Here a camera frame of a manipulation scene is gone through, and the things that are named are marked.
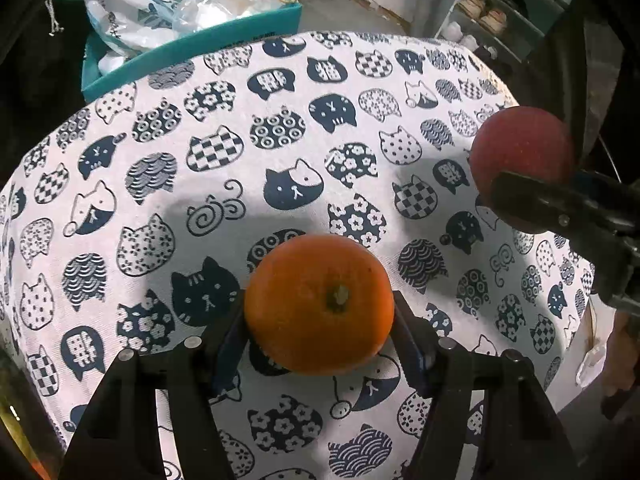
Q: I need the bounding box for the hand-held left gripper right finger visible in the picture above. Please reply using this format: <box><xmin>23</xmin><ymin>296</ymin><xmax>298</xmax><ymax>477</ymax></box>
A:
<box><xmin>390</xmin><ymin>290</ymin><xmax>581</xmax><ymax>480</ymax></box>

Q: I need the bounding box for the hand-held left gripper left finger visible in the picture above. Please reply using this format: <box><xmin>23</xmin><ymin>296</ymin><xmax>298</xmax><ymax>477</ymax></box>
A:
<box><xmin>57</xmin><ymin>290</ymin><xmax>251</xmax><ymax>480</ymax></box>

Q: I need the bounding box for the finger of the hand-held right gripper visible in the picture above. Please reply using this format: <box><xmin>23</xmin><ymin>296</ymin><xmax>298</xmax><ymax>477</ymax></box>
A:
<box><xmin>492</xmin><ymin>170</ymin><xmax>640</xmax><ymax>243</ymax></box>
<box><xmin>565</xmin><ymin>110</ymin><xmax>621</xmax><ymax>193</ymax></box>

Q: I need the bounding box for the red apple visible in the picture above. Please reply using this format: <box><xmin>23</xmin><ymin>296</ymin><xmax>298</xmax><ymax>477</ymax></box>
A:
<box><xmin>469</xmin><ymin>106</ymin><xmax>576</xmax><ymax>235</ymax></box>

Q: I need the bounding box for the large orange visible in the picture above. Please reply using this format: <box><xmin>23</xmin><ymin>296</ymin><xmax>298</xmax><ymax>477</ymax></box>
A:
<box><xmin>244</xmin><ymin>233</ymin><xmax>395</xmax><ymax>376</ymax></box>

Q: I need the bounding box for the person's right hand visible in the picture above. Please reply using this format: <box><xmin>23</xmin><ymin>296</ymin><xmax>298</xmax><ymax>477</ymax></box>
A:
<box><xmin>602</xmin><ymin>310</ymin><xmax>640</xmax><ymax>421</ymax></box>

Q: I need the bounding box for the white shoe rack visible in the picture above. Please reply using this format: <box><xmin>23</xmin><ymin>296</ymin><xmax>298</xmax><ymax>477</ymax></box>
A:
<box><xmin>440</xmin><ymin>0</ymin><xmax>583</xmax><ymax>63</ymax></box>

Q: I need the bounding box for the cat print tablecloth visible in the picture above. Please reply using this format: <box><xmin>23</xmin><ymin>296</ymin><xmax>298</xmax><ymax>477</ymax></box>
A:
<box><xmin>0</xmin><ymin>30</ymin><xmax>598</xmax><ymax>480</ymax></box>

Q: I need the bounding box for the teal box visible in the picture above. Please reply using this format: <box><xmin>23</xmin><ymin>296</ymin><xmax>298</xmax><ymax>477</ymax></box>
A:
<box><xmin>81</xmin><ymin>0</ymin><xmax>303</xmax><ymax>103</ymax></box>

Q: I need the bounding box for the clear plastic bag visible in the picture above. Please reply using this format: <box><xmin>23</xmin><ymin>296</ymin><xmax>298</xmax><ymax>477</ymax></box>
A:
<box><xmin>170</xmin><ymin>0</ymin><xmax>286</xmax><ymax>31</ymax></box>

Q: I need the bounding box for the white printed plastic bag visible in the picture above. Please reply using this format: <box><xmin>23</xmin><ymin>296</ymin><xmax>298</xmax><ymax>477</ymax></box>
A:
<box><xmin>52</xmin><ymin>0</ymin><xmax>201</xmax><ymax>56</ymax></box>

